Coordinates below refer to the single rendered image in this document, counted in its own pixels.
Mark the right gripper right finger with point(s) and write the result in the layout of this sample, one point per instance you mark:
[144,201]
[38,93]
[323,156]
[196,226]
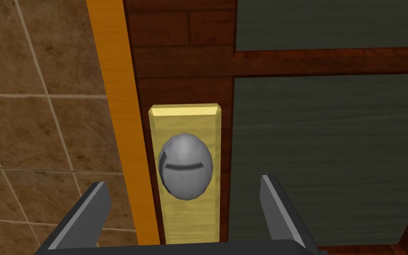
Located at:
[278,212]

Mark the brown wooden door leaf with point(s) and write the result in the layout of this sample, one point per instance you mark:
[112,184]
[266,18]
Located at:
[296,124]

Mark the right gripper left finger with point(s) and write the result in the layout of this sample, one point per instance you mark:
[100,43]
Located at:
[83,216]

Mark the grey round door knob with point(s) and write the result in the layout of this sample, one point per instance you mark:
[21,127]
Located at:
[185,166]

